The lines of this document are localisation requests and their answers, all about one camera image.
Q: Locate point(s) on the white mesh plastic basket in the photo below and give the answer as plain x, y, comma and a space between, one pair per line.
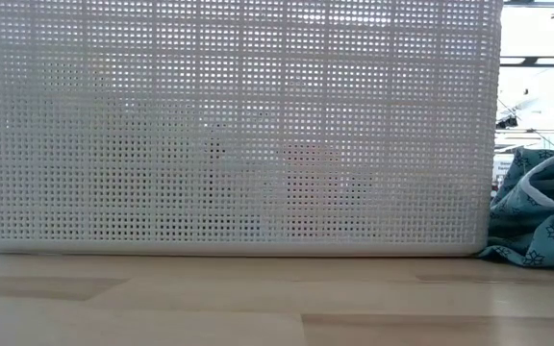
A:
209, 120

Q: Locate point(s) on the teal patterned cloth cap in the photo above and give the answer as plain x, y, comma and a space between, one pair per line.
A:
546, 230

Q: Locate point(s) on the dark overhead beam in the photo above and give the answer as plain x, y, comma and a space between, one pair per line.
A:
529, 61

